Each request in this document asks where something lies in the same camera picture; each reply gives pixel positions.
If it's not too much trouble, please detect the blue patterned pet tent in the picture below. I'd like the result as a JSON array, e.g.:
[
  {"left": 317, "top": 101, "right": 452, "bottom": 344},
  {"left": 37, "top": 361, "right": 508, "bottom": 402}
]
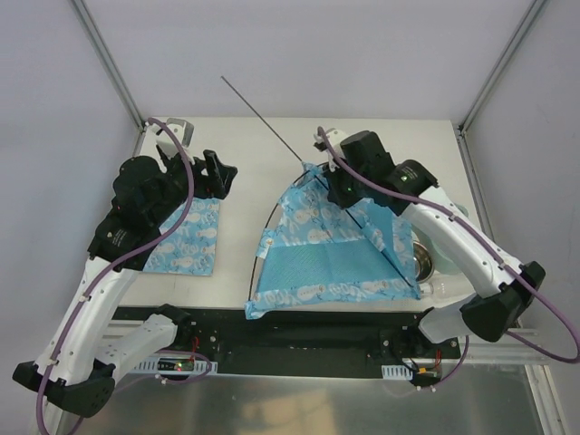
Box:
[{"left": 245, "top": 167, "right": 421, "bottom": 320}]

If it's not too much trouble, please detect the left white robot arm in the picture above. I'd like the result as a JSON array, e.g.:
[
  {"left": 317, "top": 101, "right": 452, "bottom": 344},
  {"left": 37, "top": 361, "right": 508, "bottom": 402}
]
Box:
[{"left": 13, "top": 150, "right": 237, "bottom": 418}]

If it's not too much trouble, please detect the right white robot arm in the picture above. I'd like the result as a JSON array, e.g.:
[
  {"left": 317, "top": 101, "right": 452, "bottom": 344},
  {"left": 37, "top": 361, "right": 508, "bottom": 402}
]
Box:
[{"left": 315, "top": 130, "right": 546, "bottom": 358}]

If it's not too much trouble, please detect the stainless steel pet bowl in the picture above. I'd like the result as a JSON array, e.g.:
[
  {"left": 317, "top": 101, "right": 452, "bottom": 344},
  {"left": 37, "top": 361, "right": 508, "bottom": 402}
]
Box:
[{"left": 412, "top": 241, "right": 435, "bottom": 284}]

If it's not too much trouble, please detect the blue snowman patterned mat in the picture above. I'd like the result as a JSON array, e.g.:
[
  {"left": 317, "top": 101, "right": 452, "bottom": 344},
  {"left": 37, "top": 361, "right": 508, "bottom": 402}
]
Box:
[{"left": 143, "top": 198, "right": 221, "bottom": 276}]

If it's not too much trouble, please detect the mint green double feeder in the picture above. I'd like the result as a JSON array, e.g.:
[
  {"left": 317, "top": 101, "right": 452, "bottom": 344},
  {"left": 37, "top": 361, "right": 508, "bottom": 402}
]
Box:
[{"left": 411, "top": 221, "right": 461, "bottom": 276}]

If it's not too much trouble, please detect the clear plastic water bottle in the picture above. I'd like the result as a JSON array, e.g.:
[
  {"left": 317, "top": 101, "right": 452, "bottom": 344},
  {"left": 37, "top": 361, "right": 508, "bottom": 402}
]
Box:
[{"left": 420, "top": 275, "right": 474, "bottom": 303}]

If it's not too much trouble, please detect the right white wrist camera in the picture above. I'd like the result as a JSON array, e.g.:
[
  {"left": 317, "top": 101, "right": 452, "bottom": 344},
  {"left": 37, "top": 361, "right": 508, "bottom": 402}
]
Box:
[{"left": 313, "top": 129, "right": 348, "bottom": 173}]

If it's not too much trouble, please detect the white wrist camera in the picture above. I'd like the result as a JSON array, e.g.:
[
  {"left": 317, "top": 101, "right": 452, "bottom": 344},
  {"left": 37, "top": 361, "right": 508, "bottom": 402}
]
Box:
[
  {"left": 148, "top": 118, "right": 195, "bottom": 158},
  {"left": 313, "top": 129, "right": 348, "bottom": 173}
]

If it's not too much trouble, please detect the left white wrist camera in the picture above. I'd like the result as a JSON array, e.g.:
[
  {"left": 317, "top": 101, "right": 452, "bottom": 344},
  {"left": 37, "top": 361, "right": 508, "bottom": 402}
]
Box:
[{"left": 148, "top": 118, "right": 195, "bottom": 158}]

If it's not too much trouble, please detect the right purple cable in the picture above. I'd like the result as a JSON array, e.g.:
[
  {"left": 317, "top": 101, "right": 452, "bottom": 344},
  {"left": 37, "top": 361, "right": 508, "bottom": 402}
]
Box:
[{"left": 315, "top": 126, "right": 580, "bottom": 363}]

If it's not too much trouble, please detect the purple cable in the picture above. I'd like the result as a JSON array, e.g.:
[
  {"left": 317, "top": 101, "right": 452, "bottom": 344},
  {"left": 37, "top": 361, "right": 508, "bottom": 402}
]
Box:
[
  {"left": 34, "top": 117, "right": 197, "bottom": 435},
  {"left": 315, "top": 126, "right": 580, "bottom": 363}
]

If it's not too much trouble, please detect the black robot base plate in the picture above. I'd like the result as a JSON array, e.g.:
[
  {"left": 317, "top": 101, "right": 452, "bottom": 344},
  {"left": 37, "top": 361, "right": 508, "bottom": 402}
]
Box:
[{"left": 172, "top": 308, "right": 468, "bottom": 381}]

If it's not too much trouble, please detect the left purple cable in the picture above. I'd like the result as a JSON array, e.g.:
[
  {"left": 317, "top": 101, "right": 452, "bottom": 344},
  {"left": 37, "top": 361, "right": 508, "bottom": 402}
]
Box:
[{"left": 34, "top": 117, "right": 197, "bottom": 435}]

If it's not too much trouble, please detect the left aluminium frame post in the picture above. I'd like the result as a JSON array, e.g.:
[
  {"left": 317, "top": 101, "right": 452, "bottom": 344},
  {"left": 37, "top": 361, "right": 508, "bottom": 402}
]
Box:
[{"left": 69, "top": 0, "right": 145, "bottom": 131}]

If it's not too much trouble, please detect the aluminium frame post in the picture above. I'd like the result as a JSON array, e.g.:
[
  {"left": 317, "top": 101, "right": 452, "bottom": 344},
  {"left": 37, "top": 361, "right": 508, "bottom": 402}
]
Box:
[
  {"left": 69, "top": 0, "right": 145, "bottom": 131},
  {"left": 457, "top": 0, "right": 550, "bottom": 135}
]

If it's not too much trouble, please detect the right aluminium frame post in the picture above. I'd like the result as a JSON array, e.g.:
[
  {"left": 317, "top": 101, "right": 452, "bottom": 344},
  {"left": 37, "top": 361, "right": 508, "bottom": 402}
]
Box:
[{"left": 457, "top": 0, "right": 550, "bottom": 135}]

